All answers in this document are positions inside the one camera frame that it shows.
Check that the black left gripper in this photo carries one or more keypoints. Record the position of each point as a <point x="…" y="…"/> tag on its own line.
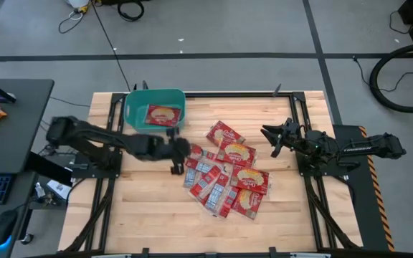
<point x="172" y="148"/>

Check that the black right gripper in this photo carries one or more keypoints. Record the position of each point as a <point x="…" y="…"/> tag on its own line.
<point x="294" y="142"/>

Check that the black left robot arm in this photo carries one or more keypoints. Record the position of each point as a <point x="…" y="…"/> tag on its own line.
<point x="102" y="134"/>

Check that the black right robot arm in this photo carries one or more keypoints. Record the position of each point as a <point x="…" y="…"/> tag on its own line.
<point x="368" y="147"/>

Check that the teal plastic basket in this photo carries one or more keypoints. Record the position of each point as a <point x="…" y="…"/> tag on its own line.
<point x="136" y="107"/>

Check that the black platform with hazard stripe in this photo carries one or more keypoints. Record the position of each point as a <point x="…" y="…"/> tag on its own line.
<point x="364" y="200"/>

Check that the small white box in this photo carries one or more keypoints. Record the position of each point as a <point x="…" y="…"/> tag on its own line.
<point x="59" y="188"/>

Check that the black desk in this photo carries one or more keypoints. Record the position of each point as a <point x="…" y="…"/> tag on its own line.
<point x="16" y="136"/>

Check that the black caster wheel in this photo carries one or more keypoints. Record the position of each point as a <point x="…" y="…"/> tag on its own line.
<point x="28" y="239"/>

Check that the black computer mouse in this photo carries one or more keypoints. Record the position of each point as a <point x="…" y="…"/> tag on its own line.
<point x="4" y="225"/>

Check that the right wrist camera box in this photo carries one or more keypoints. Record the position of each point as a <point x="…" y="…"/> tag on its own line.
<point x="291" y="126"/>

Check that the black aluminium table frame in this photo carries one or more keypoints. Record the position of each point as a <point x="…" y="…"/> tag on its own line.
<point x="310" y="200"/>

